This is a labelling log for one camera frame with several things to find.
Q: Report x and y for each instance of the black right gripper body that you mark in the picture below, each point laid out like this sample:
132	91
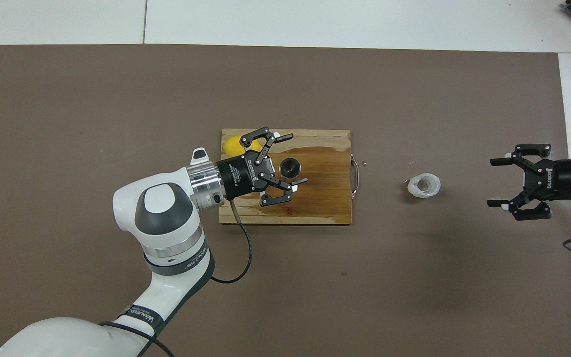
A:
568	179

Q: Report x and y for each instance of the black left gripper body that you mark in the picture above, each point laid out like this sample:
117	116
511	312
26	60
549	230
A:
241	177

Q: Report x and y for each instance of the steel double jigger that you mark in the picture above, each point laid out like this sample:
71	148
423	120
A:
290	168

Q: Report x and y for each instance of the clear crinkled plastic cup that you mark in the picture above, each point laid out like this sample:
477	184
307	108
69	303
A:
425	186

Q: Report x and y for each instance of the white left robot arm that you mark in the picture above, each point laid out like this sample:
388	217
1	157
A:
161	218

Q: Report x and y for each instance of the yellow lemon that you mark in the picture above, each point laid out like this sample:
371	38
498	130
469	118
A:
233	145

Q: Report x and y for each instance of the wooden cutting board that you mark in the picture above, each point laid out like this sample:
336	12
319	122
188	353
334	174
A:
325	193

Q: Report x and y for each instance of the brown paper table mat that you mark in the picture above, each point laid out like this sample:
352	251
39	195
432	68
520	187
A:
414	297

